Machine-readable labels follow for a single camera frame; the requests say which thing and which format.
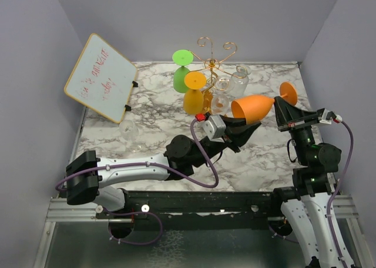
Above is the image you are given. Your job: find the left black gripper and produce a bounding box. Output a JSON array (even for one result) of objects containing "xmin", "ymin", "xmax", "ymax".
[{"xmin": 191, "ymin": 115, "xmax": 261, "ymax": 169}]

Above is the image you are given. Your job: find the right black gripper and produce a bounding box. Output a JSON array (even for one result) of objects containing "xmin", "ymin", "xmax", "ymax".
[{"xmin": 274, "ymin": 95, "xmax": 322, "ymax": 165}]

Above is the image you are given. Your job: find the orange plastic goblet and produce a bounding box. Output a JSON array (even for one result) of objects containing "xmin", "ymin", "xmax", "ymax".
[{"xmin": 231, "ymin": 82, "xmax": 298, "ymax": 124}]

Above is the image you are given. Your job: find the clear round wine glass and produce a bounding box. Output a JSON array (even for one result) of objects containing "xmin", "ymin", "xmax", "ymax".
[{"xmin": 210, "ymin": 76, "xmax": 233, "ymax": 115}]

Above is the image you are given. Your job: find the clear patterned stemmed glass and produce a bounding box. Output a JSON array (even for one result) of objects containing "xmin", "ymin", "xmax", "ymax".
[{"xmin": 230, "ymin": 64, "xmax": 251, "ymax": 98}]

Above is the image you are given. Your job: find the yellow plastic goblet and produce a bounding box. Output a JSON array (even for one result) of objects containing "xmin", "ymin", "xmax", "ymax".
[{"xmin": 183, "ymin": 71, "xmax": 206, "ymax": 115}]

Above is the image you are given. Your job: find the green plastic goblet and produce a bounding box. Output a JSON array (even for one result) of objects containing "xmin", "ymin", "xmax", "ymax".
[{"xmin": 172, "ymin": 49, "xmax": 193, "ymax": 93}]

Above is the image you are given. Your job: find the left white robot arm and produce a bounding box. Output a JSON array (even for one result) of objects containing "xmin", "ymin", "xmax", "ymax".
[{"xmin": 62, "ymin": 113, "xmax": 261, "ymax": 218}]

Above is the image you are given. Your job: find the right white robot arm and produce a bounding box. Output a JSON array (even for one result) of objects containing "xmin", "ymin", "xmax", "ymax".
[{"xmin": 270, "ymin": 96, "xmax": 355, "ymax": 267}]

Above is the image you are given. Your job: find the white framed whiteboard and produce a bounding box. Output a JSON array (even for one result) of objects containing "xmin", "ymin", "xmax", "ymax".
[{"xmin": 64, "ymin": 33, "xmax": 137, "ymax": 123}]

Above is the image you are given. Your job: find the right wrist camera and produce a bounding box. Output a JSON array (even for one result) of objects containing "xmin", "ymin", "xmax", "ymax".
[{"xmin": 319, "ymin": 109, "xmax": 343, "ymax": 125}]

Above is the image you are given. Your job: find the gold wire wine glass rack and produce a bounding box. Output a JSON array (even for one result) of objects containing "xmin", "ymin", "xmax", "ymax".
[{"xmin": 196, "ymin": 36, "xmax": 233, "ymax": 113}]

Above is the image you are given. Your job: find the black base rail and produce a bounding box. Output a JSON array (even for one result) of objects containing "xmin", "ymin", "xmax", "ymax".
[{"xmin": 96, "ymin": 191, "xmax": 292, "ymax": 236}]

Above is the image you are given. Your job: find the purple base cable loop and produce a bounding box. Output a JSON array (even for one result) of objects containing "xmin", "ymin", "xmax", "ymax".
[{"xmin": 108, "ymin": 210, "xmax": 164, "ymax": 246}]

